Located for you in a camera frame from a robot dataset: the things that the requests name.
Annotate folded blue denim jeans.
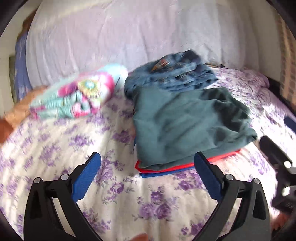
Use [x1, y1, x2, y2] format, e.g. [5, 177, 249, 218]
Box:
[124, 50, 218, 99]

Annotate folded teal pink floral quilt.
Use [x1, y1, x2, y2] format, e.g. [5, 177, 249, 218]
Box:
[29, 64, 128, 119]

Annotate person's left hand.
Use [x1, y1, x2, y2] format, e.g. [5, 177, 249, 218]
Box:
[130, 233, 149, 241]

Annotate purple floral bedspread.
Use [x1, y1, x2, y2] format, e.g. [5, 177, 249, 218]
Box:
[1, 68, 295, 240]

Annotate lavender lace headboard cover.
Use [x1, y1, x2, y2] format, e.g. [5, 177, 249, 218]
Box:
[26, 1, 259, 86]

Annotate person's right hand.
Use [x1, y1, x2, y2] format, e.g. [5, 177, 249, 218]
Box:
[271, 212, 290, 231]

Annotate red white blue garment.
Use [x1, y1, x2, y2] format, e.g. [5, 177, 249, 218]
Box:
[133, 139, 241, 178]

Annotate beige checkered curtain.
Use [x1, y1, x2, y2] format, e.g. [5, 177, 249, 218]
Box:
[276, 14, 295, 106]

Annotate teal fleece pants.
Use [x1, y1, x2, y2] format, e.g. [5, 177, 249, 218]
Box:
[133, 87, 257, 171]

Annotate orange brown pillow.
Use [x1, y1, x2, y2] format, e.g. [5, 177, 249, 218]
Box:
[0, 85, 47, 145]

